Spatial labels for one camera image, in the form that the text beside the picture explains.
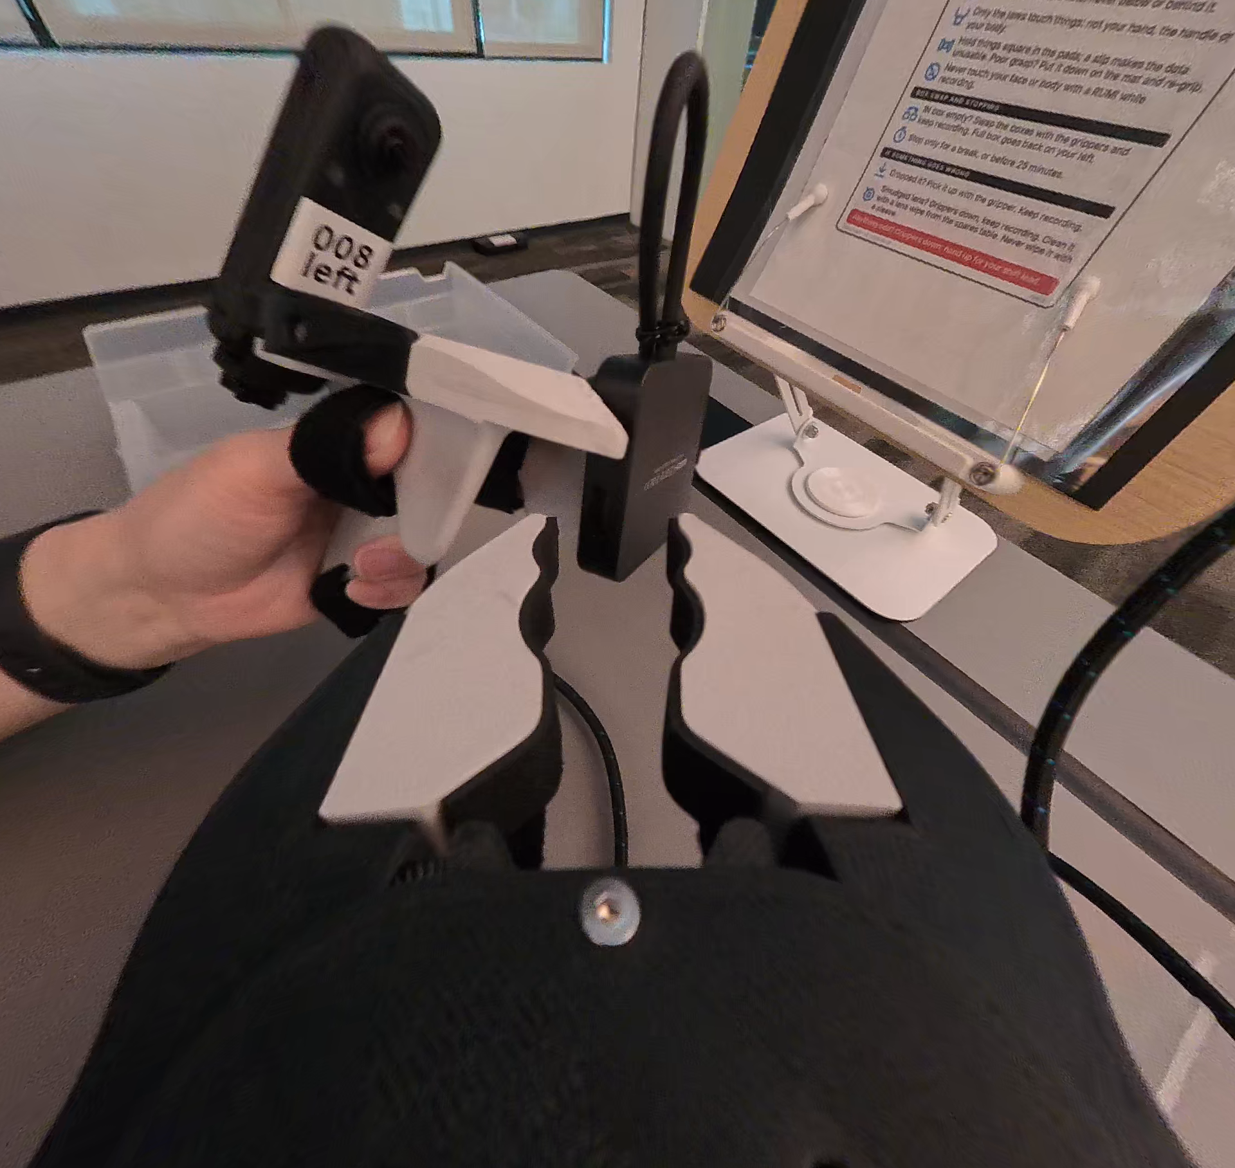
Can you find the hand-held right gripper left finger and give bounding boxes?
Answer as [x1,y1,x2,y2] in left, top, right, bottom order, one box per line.
[319,515,565,868]

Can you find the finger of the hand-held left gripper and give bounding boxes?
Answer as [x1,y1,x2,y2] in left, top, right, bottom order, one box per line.
[405,331,635,460]
[492,435,584,523]

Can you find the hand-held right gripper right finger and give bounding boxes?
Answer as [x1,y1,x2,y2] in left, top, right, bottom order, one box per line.
[664,512,906,868]

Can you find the grey adapter hub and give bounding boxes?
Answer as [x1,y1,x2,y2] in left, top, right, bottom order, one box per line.
[576,47,716,583]

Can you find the black braided hdmi cable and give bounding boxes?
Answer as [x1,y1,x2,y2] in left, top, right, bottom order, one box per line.
[1021,510,1235,1029]

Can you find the person's left forearm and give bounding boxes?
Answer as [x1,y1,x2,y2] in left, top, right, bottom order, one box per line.
[0,550,102,742]

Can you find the person's left hand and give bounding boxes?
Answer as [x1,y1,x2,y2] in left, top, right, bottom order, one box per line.
[20,406,436,677]

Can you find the clear plastic bin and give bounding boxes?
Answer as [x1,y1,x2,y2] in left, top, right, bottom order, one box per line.
[83,260,584,513]

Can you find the instruction sheet on stand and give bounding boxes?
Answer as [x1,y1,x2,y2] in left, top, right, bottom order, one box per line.
[682,0,1235,548]

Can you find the instruction sheet board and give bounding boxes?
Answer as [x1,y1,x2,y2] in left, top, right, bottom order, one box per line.
[687,0,1235,515]

